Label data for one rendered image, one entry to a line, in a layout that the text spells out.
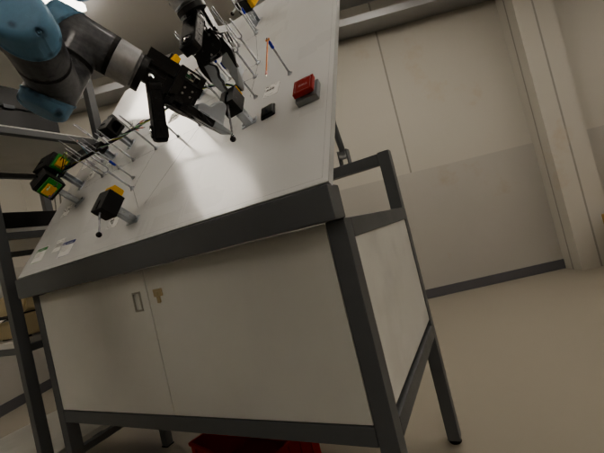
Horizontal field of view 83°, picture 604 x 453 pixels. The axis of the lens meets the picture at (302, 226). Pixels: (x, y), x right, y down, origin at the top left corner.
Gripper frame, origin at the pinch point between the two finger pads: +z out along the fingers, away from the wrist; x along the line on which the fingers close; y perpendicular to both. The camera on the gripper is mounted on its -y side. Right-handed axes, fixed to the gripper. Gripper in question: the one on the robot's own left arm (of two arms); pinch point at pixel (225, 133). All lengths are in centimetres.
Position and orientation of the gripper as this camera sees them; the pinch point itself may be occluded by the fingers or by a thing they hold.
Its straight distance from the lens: 81.0
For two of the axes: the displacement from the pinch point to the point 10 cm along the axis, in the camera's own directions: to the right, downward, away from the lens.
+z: 7.7, 3.7, 5.2
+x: -4.6, -2.4, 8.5
